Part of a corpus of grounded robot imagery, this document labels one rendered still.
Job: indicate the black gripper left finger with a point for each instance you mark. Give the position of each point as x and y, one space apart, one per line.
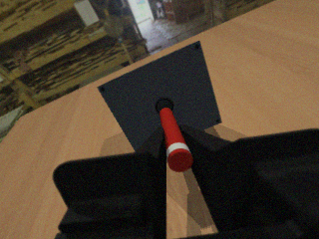
142 172

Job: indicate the dark red peg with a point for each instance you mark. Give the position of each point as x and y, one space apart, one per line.
178 156

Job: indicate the dark grey sloped panel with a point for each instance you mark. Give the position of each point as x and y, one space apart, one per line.
179 81

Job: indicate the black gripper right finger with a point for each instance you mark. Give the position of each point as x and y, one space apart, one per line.
222 167

